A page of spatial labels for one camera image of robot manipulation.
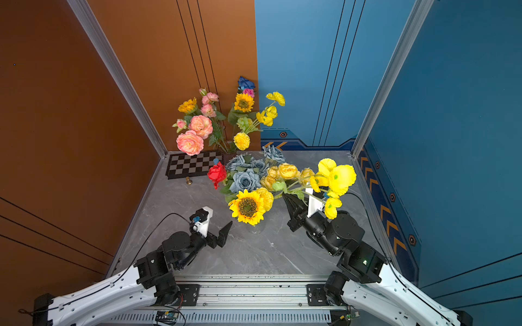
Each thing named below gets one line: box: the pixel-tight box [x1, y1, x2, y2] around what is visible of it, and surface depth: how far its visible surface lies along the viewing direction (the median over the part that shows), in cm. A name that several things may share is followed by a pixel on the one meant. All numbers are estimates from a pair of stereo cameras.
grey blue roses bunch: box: [225, 144, 287, 193], surface depth 67 cm
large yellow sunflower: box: [228, 188, 266, 227], surface depth 53 cm
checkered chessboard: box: [165, 150, 224, 180], surface depth 111 cm
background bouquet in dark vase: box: [172, 76, 286, 163], surface depth 80 cm
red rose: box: [206, 160, 228, 190], surface depth 64 cm
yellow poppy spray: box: [309, 158, 357, 221], surface depth 39 cm
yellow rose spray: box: [259, 162, 315, 199], surface depth 58 cm
